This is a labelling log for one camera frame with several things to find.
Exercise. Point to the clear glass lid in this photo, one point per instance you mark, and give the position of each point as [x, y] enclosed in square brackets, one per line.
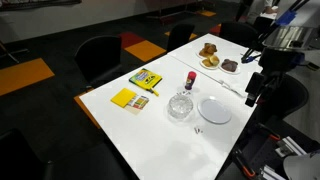
[180, 106]

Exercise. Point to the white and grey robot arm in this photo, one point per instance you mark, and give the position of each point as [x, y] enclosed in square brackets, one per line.
[285, 42]

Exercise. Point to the yellow crayon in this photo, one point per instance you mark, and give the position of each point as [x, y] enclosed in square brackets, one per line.
[154, 91]

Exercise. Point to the green yellow crayon box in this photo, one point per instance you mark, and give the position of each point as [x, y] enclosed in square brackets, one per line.
[145, 79]

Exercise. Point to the colourful index tab card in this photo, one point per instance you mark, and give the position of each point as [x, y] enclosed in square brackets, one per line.
[136, 104]

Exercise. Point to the purple glue stick red cap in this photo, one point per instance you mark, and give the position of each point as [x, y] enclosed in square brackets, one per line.
[190, 80]

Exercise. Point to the yellow sticky note pad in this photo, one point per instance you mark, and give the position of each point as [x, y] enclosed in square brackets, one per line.
[123, 97]

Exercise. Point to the small metal clips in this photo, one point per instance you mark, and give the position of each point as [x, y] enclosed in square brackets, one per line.
[197, 130]

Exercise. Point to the clear round plate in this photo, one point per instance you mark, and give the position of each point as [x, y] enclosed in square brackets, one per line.
[214, 111]

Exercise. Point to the plate with bun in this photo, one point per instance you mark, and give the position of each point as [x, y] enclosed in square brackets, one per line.
[211, 62]

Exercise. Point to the black chair back middle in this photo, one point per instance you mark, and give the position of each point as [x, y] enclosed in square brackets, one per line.
[179, 36]

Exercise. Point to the black chair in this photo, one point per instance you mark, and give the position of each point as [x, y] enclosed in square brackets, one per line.
[18, 161]
[179, 36]
[99, 59]
[240, 33]
[289, 97]

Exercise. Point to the plate of bread rolls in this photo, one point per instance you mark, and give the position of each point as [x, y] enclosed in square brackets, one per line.
[208, 50]

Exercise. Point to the clear plastic wrapped cutlery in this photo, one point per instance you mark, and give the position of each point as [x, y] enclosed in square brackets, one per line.
[239, 91]

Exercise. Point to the black chair left front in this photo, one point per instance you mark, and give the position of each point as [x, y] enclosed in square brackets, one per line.
[99, 59]

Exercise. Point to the black chair back right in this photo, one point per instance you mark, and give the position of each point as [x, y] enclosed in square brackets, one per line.
[240, 33]

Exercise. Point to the black chair right side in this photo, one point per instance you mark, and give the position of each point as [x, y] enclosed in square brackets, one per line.
[289, 97]

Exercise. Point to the black chair bottom left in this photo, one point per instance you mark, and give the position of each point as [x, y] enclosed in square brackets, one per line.
[18, 161]

